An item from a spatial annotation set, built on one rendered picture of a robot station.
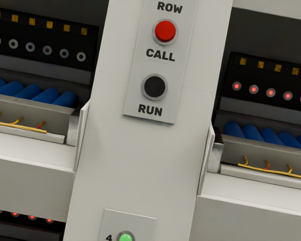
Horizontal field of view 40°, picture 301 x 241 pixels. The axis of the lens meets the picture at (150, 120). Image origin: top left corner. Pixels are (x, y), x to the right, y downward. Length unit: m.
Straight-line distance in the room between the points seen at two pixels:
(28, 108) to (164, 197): 0.15
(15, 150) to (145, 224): 0.12
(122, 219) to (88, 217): 0.03
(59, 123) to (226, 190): 0.16
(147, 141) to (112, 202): 0.05
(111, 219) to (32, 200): 0.06
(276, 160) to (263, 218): 0.08
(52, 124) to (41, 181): 0.07
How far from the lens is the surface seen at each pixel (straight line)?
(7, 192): 0.34
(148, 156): 0.31
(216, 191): 0.33
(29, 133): 0.37
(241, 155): 0.39
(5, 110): 0.40
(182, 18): 0.32
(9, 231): 0.53
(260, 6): 0.35
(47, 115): 0.38
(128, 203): 0.32
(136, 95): 0.31
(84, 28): 0.49
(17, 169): 0.33
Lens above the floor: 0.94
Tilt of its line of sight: 2 degrees up
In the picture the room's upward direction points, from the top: 11 degrees clockwise
